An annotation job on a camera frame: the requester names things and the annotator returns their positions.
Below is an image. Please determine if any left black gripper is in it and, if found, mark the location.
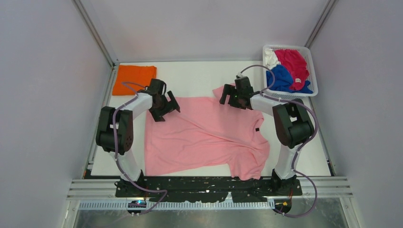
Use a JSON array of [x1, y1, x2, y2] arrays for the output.
[[149, 91, 179, 122]]

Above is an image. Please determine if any pink t shirt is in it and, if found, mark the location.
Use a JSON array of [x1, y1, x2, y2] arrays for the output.
[[144, 87, 270, 181]]

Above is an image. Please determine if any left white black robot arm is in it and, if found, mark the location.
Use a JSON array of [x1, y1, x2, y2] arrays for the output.
[[96, 78, 180, 197]]

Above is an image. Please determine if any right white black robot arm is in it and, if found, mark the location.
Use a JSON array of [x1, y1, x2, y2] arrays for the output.
[[220, 76, 317, 195]]

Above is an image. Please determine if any folded orange t shirt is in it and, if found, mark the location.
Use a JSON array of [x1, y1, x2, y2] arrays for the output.
[[112, 65, 157, 96]]

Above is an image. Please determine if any white t shirt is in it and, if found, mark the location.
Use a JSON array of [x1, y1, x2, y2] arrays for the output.
[[264, 48, 281, 70]]

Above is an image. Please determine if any blue t shirt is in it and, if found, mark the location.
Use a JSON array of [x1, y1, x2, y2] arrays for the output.
[[266, 65, 313, 94]]

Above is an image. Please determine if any magenta t shirt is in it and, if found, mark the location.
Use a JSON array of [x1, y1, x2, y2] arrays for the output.
[[275, 49, 309, 91]]

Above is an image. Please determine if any white plastic basket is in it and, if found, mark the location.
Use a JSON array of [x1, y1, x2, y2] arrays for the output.
[[262, 45, 318, 100]]

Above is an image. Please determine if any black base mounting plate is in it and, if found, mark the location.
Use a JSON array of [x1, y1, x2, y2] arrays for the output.
[[114, 176, 302, 203]]

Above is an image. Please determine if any aluminium frame rail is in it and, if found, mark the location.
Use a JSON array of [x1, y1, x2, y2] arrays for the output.
[[72, 0, 119, 68]]

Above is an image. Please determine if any white slotted cable duct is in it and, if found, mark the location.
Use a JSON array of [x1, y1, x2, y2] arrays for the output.
[[78, 200, 275, 210]]

